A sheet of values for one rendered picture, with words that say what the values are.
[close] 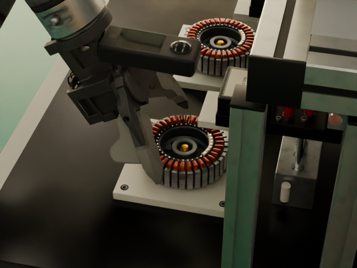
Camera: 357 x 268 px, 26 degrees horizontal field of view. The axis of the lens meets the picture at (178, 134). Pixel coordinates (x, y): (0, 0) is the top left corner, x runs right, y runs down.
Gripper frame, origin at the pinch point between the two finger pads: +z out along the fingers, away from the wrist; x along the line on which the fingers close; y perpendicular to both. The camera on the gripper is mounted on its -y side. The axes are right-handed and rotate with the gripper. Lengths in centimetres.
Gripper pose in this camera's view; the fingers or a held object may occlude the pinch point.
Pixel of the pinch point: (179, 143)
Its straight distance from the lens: 98.3
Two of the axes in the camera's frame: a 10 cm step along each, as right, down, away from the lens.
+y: -8.4, 2.5, 4.8
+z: 4.9, 7.3, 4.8
